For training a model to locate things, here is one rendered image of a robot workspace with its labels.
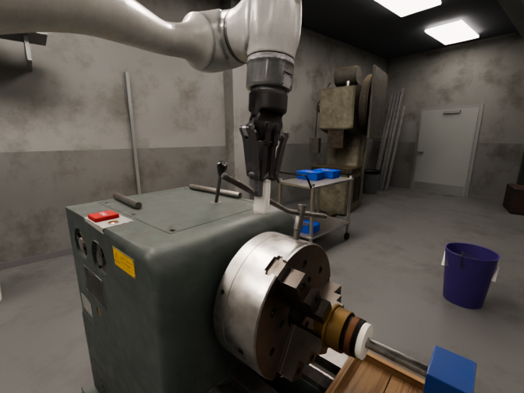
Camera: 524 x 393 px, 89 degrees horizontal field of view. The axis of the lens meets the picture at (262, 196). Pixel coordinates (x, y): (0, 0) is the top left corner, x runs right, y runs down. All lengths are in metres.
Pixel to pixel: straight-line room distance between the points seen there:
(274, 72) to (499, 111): 7.72
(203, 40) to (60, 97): 3.50
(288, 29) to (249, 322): 0.54
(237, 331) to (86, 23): 0.54
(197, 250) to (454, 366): 0.50
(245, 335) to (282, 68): 0.51
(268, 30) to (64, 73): 3.65
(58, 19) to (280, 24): 0.33
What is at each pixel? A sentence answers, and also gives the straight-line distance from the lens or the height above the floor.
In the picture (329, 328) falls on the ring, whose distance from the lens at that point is 0.61.
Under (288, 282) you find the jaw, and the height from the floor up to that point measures 1.19.
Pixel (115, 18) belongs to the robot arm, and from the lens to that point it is 0.39.
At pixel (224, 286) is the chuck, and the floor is 1.16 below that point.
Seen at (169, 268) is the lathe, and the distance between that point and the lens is 0.58.
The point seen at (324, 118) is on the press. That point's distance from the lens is 5.22.
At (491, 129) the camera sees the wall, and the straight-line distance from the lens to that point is 8.11.
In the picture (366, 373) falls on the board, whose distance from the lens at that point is 0.86.
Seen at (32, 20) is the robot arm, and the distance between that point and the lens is 0.34.
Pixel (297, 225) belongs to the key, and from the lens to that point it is 0.65.
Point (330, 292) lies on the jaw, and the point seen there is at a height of 1.10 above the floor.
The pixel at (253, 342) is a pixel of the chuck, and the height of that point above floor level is 1.09.
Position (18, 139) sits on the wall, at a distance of 4.00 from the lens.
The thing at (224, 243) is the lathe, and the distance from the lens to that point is 0.65.
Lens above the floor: 1.48
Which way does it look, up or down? 13 degrees down
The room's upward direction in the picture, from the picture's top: straight up
